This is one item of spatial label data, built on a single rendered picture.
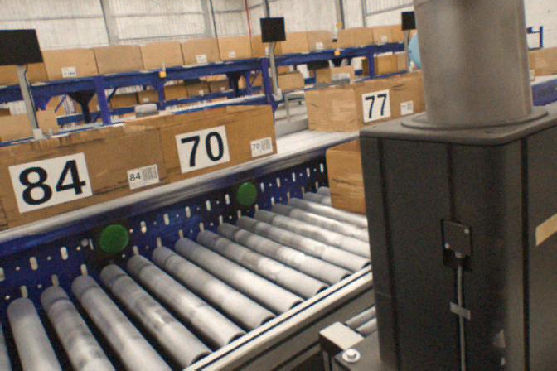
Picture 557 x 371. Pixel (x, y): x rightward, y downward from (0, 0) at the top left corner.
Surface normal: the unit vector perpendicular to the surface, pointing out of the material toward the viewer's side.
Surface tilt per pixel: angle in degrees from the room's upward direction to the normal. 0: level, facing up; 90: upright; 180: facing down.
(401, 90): 90
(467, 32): 88
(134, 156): 90
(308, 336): 90
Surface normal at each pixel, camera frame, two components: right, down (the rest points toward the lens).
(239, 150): 0.61, 0.10
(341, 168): -0.73, 0.24
